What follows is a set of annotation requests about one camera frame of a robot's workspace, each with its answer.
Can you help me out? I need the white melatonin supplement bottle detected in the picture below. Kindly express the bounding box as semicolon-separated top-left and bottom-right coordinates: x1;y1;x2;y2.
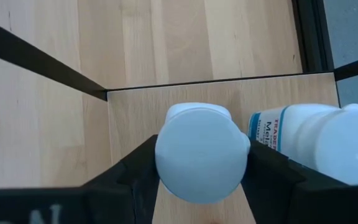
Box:
154;101;252;205
247;103;358;187

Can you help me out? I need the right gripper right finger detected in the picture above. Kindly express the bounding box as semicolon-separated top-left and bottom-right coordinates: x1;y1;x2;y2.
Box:
240;139;358;224

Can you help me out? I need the wooden shelf black frame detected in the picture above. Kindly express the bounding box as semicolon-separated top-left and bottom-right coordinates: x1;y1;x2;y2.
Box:
0;15;358;224

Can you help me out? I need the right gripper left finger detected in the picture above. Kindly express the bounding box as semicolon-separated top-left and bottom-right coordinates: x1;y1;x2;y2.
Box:
81;134;161;224

